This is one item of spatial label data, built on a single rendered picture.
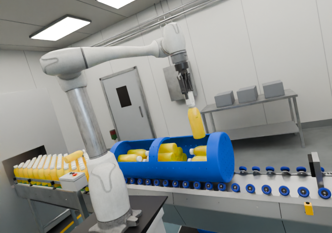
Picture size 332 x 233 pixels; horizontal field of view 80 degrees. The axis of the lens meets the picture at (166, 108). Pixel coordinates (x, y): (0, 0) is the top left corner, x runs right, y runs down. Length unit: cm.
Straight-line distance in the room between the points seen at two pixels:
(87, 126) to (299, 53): 412
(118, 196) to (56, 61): 63
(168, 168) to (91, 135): 50
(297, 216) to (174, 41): 101
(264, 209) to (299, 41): 378
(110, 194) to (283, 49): 414
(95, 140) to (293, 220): 102
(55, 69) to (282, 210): 121
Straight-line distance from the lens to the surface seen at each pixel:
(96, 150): 112
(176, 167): 123
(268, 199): 117
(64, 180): 177
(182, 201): 136
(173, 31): 109
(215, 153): 111
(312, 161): 115
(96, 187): 95
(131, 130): 568
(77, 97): 111
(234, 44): 455
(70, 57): 97
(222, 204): 125
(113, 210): 97
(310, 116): 478
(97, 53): 99
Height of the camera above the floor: 158
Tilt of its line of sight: 7 degrees down
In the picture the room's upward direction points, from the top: 15 degrees counter-clockwise
